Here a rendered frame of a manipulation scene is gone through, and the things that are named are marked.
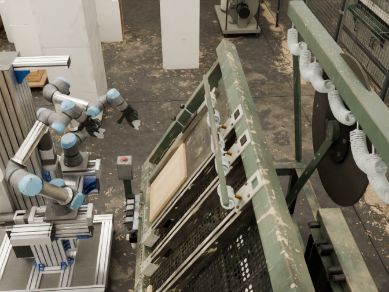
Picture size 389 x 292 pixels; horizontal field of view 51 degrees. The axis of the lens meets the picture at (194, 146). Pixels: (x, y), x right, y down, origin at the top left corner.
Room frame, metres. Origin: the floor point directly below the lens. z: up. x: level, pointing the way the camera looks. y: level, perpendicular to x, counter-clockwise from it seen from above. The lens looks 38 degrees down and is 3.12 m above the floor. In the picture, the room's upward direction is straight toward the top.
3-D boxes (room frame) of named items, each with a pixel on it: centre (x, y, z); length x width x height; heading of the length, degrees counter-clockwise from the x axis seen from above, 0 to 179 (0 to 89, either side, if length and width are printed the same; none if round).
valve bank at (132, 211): (2.20, 0.49, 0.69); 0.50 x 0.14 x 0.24; 3
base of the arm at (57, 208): (1.99, 0.91, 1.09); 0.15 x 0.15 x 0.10
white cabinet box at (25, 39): (6.48, 2.56, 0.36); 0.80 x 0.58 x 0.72; 4
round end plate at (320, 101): (1.77, -0.74, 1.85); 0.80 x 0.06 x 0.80; 3
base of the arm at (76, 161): (2.49, 0.95, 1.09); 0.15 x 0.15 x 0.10
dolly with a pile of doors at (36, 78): (5.58, 2.49, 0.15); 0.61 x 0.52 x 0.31; 4
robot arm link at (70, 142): (2.49, 0.95, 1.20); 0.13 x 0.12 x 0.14; 159
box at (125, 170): (2.63, 0.58, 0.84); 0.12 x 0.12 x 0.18; 3
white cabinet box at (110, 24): (7.35, 1.62, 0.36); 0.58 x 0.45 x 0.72; 94
